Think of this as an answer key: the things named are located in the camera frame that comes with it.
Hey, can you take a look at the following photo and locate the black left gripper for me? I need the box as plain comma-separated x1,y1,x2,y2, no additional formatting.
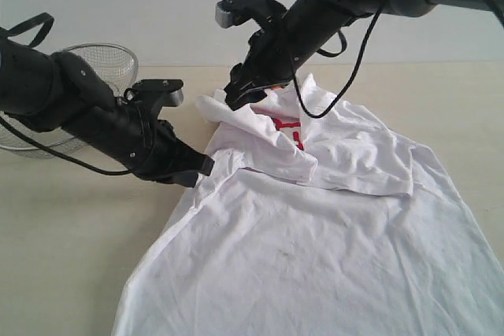
62,105,214,188

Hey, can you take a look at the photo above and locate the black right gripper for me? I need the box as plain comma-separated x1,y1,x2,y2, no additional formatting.
224,20,303,111

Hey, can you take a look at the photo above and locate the white t-shirt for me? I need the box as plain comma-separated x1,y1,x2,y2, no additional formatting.
113,87,503,335

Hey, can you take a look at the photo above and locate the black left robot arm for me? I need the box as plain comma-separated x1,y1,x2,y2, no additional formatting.
1,30,214,187

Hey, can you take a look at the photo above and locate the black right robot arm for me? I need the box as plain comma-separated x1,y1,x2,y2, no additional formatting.
216,0,503,110

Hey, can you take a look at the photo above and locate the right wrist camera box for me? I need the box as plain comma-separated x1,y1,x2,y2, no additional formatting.
215,0,287,30

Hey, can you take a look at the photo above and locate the metal wire mesh basket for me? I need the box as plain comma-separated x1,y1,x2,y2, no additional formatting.
1,43,139,159

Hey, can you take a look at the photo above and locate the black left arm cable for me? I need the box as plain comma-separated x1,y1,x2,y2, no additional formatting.
0,13,158,176

